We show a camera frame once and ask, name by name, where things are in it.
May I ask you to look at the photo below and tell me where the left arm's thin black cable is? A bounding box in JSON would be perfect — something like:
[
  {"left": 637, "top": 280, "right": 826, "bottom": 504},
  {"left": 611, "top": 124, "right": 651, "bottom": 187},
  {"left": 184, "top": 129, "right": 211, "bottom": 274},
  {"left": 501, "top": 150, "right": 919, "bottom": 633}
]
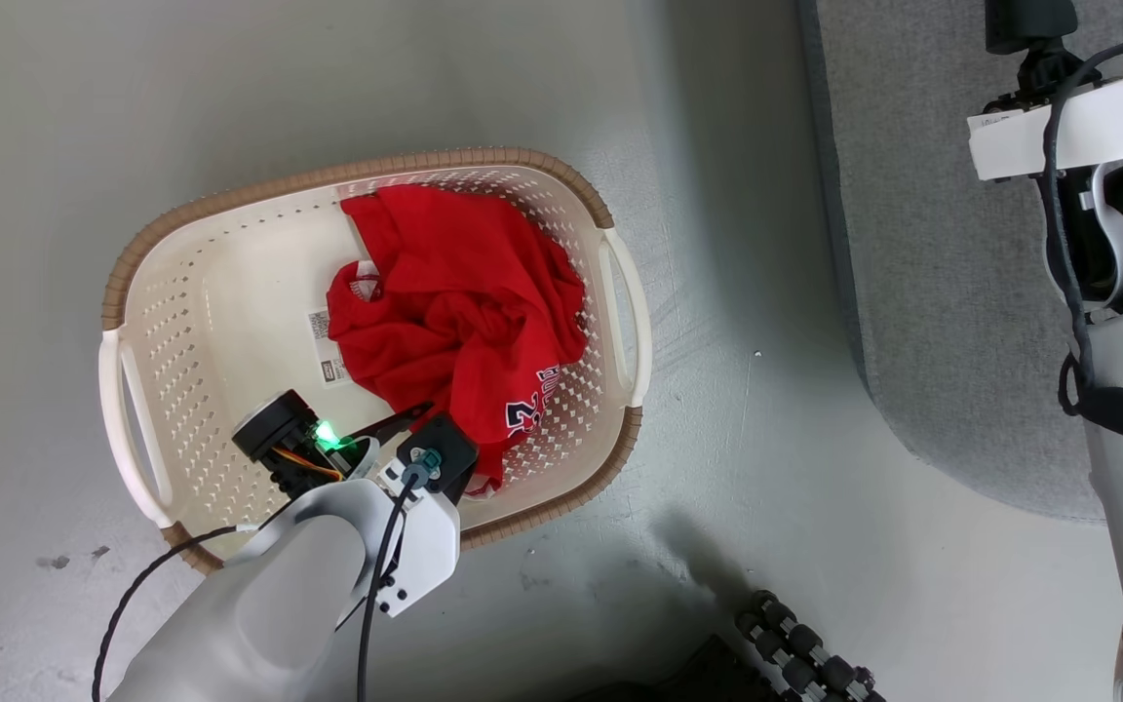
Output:
[
  {"left": 91, "top": 525, "right": 243, "bottom": 702},
  {"left": 356, "top": 472, "right": 423, "bottom": 702}
]

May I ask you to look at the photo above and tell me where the grey fabric sofa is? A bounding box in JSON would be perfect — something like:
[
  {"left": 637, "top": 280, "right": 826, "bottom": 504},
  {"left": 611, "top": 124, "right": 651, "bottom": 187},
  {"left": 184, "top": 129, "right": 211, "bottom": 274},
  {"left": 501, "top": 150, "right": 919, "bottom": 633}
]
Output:
[{"left": 795, "top": 0, "right": 1123, "bottom": 524}]

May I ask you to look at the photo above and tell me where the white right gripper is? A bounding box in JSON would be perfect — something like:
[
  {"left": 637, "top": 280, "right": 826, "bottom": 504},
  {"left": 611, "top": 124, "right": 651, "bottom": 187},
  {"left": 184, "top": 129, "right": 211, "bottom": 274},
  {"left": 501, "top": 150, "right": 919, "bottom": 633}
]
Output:
[{"left": 968, "top": 0, "right": 1123, "bottom": 182}]

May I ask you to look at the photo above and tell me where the right arm's thin black cable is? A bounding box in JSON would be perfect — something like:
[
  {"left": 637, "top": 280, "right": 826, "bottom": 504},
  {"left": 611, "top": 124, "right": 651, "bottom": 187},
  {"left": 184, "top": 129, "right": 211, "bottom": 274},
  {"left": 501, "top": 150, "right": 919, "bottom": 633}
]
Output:
[{"left": 1042, "top": 37, "right": 1123, "bottom": 440}]

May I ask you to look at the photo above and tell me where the arm's thin black cable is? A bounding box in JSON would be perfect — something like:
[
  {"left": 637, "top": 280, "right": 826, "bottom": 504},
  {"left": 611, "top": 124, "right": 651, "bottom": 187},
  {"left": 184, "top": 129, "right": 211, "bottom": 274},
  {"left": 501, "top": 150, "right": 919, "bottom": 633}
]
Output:
[
  {"left": 91, "top": 525, "right": 243, "bottom": 702},
  {"left": 1042, "top": 37, "right": 1123, "bottom": 440},
  {"left": 356, "top": 472, "right": 423, "bottom": 702}
]

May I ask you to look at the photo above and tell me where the left gripper's black motor box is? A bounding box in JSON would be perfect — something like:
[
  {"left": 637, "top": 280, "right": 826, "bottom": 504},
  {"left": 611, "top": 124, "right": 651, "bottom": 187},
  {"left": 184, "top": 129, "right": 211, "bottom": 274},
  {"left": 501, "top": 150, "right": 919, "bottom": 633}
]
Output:
[{"left": 231, "top": 389, "right": 344, "bottom": 498}]

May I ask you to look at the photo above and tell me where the cream perforated laundry basket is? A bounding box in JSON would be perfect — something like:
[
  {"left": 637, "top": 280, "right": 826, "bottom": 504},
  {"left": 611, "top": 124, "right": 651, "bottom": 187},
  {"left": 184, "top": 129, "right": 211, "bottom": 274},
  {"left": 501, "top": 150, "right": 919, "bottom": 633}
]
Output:
[{"left": 97, "top": 146, "right": 653, "bottom": 576}]

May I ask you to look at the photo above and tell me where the red printed jersey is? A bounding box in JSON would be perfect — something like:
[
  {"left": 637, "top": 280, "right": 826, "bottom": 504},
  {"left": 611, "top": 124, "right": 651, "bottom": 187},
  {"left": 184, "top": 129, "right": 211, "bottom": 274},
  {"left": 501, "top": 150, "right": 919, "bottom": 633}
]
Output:
[{"left": 326, "top": 183, "right": 590, "bottom": 496}]

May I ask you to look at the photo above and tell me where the black roller omni wheel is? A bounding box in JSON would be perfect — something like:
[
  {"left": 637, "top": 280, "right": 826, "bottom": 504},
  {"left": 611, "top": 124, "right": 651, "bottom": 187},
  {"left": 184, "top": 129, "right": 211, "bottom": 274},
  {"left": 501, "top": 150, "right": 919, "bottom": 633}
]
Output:
[{"left": 734, "top": 589, "right": 886, "bottom": 702}]

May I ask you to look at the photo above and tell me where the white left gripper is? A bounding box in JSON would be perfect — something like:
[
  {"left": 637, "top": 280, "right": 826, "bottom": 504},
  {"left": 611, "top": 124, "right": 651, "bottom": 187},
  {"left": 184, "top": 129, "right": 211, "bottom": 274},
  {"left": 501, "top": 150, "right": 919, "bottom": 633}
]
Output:
[{"left": 313, "top": 401, "right": 465, "bottom": 618}]

